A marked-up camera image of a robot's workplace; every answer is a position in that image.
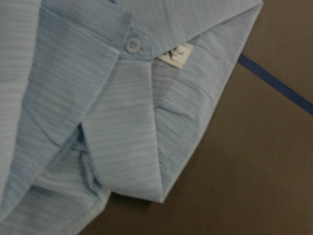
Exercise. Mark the light blue button shirt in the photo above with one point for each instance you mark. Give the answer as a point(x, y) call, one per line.
point(103, 96)

